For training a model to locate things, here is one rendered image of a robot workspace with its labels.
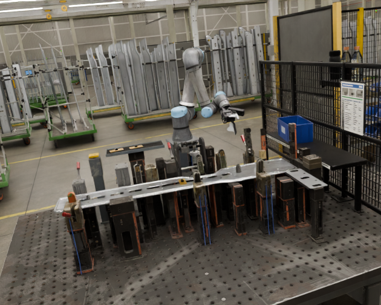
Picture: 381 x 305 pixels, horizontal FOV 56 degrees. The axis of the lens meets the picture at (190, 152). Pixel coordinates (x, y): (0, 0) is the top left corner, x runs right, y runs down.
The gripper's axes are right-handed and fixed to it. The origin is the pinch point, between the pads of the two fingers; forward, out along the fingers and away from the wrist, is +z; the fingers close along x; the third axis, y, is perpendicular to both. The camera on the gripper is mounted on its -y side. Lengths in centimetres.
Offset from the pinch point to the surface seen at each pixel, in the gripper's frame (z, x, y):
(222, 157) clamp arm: 22.6, -0.5, 17.8
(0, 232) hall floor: -84, -196, 229
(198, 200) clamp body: 58, 11, 43
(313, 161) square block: 50, 15, -26
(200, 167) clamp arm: 26.7, -2.2, 32.8
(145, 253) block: 70, -12, 74
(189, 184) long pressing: 43, 6, 44
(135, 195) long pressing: 45, 7, 74
